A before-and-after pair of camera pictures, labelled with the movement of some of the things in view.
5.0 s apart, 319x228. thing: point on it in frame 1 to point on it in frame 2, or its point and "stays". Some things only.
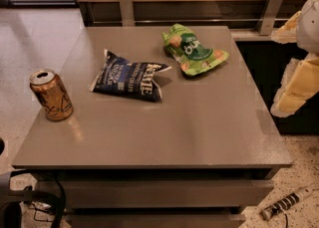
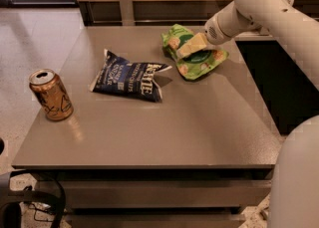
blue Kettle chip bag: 118,76 stays
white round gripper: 309,24 to 213,34
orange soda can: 52,95 stays
